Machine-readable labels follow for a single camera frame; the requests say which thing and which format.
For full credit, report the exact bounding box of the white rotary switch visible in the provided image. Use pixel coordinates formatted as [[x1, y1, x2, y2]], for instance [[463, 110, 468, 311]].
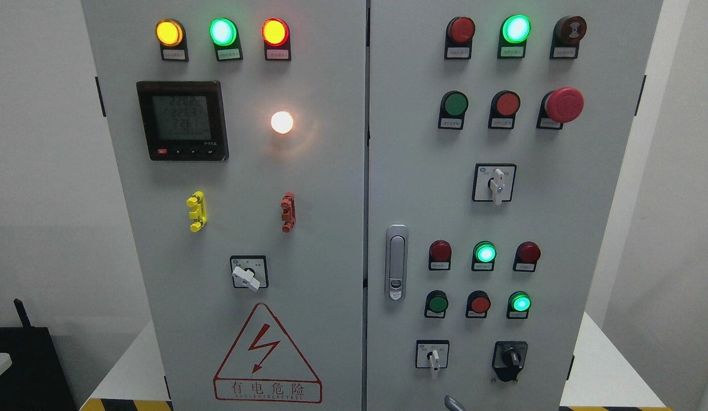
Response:
[[415, 339, 450, 379], [471, 163, 516, 205]]

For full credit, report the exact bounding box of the grey electrical control cabinet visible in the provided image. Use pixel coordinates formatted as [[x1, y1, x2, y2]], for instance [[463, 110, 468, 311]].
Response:
[[82, 1, 662, 410]]

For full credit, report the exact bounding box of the green push button upper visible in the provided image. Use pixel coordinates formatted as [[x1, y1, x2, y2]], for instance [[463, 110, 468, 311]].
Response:
[[438, 90, 468, 130]]

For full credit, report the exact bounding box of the dark red indicator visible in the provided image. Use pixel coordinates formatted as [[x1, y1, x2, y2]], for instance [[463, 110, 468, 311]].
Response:
[[443, 16, 475, 60], [428, 240, 452, 271], [512, 241, 541, 273]]

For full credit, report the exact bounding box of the red toggle clamp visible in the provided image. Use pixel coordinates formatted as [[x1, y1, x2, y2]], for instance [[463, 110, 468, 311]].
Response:
[[280, 192, 297, 233]]

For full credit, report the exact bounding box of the dark red indicator middle left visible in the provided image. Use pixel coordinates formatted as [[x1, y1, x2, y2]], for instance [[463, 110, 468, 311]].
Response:
[[428, 240, 452, 271]]

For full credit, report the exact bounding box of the red push button upper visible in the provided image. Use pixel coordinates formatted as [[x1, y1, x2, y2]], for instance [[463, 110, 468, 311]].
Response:
[[488, 90, 521, 130]]

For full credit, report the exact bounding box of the red electric hazard warning sticker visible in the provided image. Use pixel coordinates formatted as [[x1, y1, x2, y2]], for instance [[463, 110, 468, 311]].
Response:
[[213, 303, 323, 404]]

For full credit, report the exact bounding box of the green indicator light middle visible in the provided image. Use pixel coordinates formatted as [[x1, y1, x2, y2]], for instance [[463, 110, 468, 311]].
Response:
[[471, 240, 497, 272]]

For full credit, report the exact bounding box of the red push button lower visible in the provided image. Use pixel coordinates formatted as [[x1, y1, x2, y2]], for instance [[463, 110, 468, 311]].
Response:
[[465, 291, 491, 319]]

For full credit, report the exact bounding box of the silver door handle lock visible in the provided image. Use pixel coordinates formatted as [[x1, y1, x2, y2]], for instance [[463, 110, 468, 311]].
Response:
[[385, 224, 409, 301]]

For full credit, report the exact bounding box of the green lit push button lower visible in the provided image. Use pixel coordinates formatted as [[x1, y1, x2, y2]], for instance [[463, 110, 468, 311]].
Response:
[[507, 291, 532, 319]]

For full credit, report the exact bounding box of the red push button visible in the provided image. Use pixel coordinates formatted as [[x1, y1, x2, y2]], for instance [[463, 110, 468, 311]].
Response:
[[488, 90, 521, 130], [465, 291, 491, 319]]

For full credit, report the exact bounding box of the black selector knob switch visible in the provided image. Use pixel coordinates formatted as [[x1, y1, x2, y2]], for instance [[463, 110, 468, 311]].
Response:
[[492, 341, 528, 382]]

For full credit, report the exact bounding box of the red emergency stop button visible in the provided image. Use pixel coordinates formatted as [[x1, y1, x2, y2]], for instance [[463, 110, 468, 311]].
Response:
[[536, 87, 584, 130]]

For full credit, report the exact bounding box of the black digital power meter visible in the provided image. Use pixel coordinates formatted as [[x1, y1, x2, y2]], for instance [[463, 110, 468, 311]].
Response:
[[136, 80, 229, 162]]

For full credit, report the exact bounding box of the green indicator light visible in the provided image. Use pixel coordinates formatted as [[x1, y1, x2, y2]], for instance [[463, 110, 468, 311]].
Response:
[[497, 15, 532, 58], [471, 240, 497, 272], [209, 18, 242, 62]]

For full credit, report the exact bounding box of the white rotary switch upper right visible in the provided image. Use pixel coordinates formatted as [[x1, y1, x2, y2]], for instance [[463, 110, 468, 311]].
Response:
[[471, 163, 516, 205]]

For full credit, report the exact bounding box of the yellow toggle clamp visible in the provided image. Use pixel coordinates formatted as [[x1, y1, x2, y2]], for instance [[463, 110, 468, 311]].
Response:
[[186, 191, 207, 232]]

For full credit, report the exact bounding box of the white rotary switch lower right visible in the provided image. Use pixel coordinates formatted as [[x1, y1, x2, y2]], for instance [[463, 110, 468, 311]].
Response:
[[415, 339, 450, 379]]

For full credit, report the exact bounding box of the white rotary switch left door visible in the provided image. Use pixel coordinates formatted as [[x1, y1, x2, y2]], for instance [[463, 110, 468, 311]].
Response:
[[229, 255, 269, 292]]

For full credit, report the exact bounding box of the red indicator light top left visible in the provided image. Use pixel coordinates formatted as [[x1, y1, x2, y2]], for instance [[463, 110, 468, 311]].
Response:
[[261, 18, 292, 62]]

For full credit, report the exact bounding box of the white glowing indicator light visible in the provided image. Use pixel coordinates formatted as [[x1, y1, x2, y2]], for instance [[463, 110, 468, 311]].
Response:
[[270, 110, 294, 135]]

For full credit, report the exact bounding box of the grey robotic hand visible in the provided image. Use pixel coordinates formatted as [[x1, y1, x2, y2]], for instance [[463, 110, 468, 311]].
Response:
[[443, 395, 466, 411]]

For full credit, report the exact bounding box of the dark red indicator top right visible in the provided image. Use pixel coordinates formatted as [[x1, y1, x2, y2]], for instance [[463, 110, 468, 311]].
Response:
[[443, 16, 475, 60]]

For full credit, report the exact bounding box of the black box with antenna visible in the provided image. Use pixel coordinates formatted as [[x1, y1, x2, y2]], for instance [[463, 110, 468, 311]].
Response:
[[0, 299, 77, 410]]

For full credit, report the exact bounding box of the dark red indicator middle right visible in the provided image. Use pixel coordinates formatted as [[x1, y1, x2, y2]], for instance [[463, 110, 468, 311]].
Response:
[[512, 241, 541, 273]]

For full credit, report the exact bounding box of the green indicator light top left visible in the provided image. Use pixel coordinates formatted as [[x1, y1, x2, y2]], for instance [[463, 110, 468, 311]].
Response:
[[209, 18, 242, 62]]

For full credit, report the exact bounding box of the yellow indicator light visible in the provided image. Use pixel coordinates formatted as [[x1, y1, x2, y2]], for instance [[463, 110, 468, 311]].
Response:
[[155, 19, 189, 62]]

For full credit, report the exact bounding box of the green indicator light top right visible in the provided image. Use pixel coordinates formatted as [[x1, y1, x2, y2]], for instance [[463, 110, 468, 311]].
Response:
[[497, 15, 532, 58]]

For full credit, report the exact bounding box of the dark red buzzer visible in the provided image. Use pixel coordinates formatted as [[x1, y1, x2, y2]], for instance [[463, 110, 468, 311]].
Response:
[[549, 15, 586, 59]]

